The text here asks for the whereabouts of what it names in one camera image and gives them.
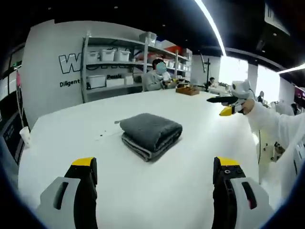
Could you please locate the ceiling light strip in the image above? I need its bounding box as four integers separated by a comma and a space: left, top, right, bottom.
194, 0, 227, 57

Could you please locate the person's right hand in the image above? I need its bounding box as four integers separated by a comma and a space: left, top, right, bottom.
240, 98, 256, 115

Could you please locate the grey towel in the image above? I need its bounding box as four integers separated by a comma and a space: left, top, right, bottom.
119, 113, 183, 163

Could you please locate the clear plastic storage bin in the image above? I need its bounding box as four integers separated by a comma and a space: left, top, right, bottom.
139, 31, 158, 45

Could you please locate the white storage bin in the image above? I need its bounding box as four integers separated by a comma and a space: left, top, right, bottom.
86, 75, 106, 89
86, 51, 100, 62
100, 48, 117, 62
106, 78, 125, 88
114, 49, 131, 62

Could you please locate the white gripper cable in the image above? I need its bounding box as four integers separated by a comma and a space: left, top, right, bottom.
247, 88, 263, 165

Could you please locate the white paper cup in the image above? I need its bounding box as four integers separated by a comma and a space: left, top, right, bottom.
19, 126, 32, 149

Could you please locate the black tripod stand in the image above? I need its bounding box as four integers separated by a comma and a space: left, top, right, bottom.
200, 52, 212, 93

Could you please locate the metal storage shelf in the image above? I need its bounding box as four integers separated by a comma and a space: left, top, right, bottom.
81, 30, 193, 103

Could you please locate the brown wooden tray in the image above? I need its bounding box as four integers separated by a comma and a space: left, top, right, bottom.
175, 86, 200, 96

